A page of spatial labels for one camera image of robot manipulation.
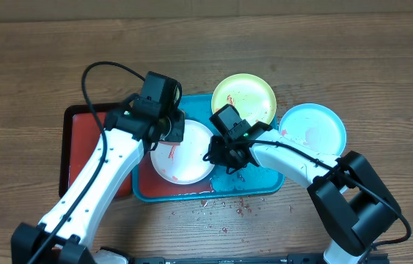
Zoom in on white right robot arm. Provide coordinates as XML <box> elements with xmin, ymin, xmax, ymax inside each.
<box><xmin>203</xmin><ymin>120</ymin><xmax>412</xmax><ymax>263</ymax></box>

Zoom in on yellow-green plate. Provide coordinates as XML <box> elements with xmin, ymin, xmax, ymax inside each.
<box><xmin>211</xmin><ymin>73</ymin><xmax>277</xmax><ymax>125</ymax></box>

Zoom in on teal plastic tray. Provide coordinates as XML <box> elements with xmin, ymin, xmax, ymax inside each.
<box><xmin>131</xmin><ymin>93</ymin><xmax>286</xmax><ymax>203</ymax></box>

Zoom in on light blue plate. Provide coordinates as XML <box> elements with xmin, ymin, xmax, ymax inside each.
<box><xmin>279</xmin><ymin>103</ymin><xmax>347</xmax><ymax>156</ymax></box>

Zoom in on red sponge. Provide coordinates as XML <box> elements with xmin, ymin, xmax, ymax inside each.
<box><xmin>159</xmin><ymin>141</ymin><xmax>181</xmax><ymax>146</ymax></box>

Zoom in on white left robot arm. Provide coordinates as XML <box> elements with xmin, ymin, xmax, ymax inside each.
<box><xmin>11</xmin><ymin>109</ymin><xmax>185</xmax><ymax>263</ymax></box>

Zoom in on white plate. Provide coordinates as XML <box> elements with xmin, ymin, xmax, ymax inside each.
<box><xmin>150</xmin><ymin>120</ymin><xmax>214</xmax><ymax>185</ymax></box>

